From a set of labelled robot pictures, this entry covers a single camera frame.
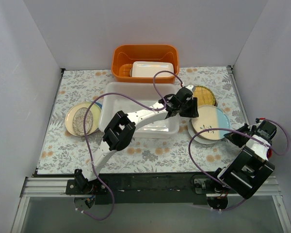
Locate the beige and blue plate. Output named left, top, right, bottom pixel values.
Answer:
left=191, top=105, right=231, bottom=141

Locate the white ribbed bowl plate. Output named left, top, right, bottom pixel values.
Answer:
left=188, top=121, right=218, bottom=145

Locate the speckled oval plate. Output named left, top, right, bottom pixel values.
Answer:
left=72, top=107, right=94, bottom=136

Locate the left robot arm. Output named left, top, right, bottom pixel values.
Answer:
left=74, top=85, right=198, bottom=194

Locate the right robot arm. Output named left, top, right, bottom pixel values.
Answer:
left=210, top=119, right=277, bottom=200

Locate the white plastic bin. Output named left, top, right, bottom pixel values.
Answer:
left=99, top=82, right=179, bottom=139

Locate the woven bamboo yellow plate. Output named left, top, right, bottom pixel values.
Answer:
left=193, top=85, right=216, bottom=106

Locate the red round object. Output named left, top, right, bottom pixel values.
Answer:
left=267, top=148, right=273, bottom=160

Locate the white rectangular dish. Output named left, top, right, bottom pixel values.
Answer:
left=130, top=61, right=174, bottom=78

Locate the orange plastic basket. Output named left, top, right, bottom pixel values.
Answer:
left=111, top=44, right=180, bottom=83

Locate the cream yellow plate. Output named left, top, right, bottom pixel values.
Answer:
left=65, top=102, right=101, bottom=137

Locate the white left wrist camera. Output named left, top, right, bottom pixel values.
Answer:
left=186, top=85, right=196, bottom=93

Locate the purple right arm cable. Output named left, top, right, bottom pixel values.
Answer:
left=188, top=118, right=291, bottom=211

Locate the aluminium frame rail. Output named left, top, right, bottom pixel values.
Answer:
left=20, top=176, right=71, bottom=198

